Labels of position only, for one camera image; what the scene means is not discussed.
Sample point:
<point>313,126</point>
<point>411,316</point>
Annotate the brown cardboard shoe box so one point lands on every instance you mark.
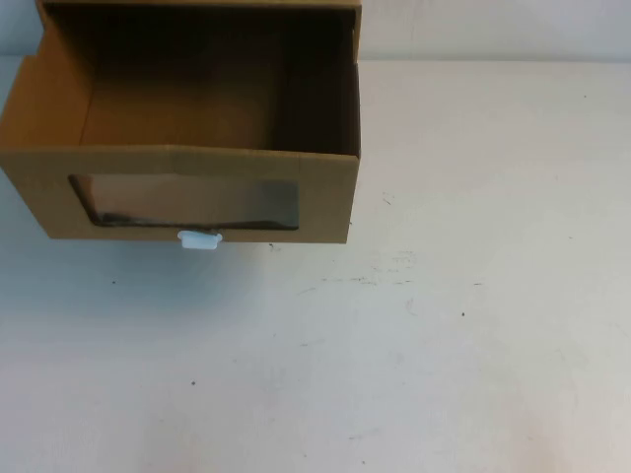
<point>325,197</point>

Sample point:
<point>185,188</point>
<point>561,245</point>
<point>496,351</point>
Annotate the white plastic box tab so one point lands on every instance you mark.
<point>199,242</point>

